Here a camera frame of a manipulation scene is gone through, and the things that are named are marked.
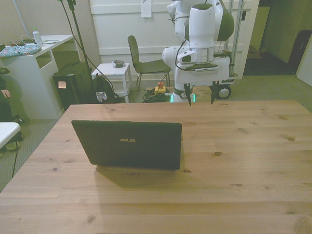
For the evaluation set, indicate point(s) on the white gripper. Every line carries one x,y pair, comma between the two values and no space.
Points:
219,73

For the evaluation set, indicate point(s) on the black Asus laptop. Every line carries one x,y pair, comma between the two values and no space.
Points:
131,146

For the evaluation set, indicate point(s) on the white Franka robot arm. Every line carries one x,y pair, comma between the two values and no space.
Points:
202,29

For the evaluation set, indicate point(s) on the yellow emergency stop button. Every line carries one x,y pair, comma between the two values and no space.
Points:
160,89

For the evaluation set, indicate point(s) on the dark olive chair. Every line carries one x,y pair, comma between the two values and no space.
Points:
142,61

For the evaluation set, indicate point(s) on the small silver device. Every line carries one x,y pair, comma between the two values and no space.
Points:
118,64

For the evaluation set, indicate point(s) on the small white side table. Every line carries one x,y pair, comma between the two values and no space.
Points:
114,72

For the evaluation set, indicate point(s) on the black backpack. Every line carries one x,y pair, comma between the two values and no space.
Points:
102,91

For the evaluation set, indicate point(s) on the white paper sheet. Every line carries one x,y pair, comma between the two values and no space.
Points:
146,8

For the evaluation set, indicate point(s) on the black computer tower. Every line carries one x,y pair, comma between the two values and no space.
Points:
70,90

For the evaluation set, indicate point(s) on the pink sticky note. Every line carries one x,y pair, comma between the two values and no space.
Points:
62,84

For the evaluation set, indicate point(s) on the clear plastic water bottle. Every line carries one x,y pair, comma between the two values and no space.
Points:
37,37

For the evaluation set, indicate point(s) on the white desk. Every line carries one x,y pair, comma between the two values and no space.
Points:
26,80

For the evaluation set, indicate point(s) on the floral patterned cloth pouch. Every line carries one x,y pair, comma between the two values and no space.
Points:
19,50

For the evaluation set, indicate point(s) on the seated person in black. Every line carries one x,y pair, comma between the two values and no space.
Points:
5,104

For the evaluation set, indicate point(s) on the white rounded table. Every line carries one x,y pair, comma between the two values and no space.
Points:
7,132

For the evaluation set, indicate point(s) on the aluminium frame pole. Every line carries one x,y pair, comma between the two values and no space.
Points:
236,36

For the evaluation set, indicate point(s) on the black camera stand pole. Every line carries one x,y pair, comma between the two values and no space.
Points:
80,44

